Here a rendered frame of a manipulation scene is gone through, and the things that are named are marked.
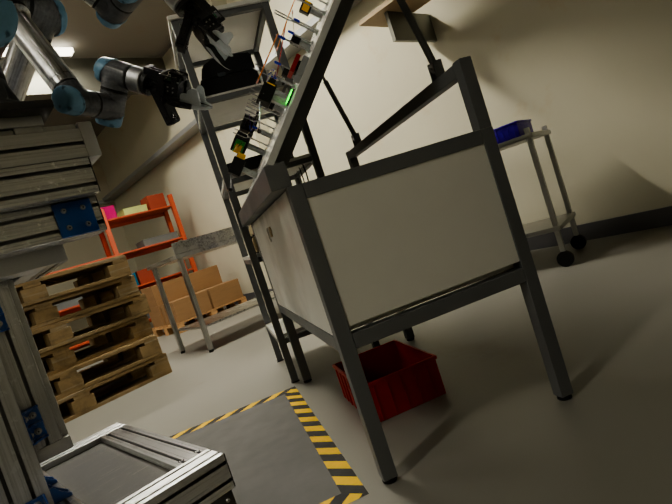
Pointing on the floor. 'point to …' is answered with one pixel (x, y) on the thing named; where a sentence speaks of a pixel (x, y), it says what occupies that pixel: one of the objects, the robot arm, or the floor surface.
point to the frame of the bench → (523, 272)
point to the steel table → (191, 284)
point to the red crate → (396, 378)
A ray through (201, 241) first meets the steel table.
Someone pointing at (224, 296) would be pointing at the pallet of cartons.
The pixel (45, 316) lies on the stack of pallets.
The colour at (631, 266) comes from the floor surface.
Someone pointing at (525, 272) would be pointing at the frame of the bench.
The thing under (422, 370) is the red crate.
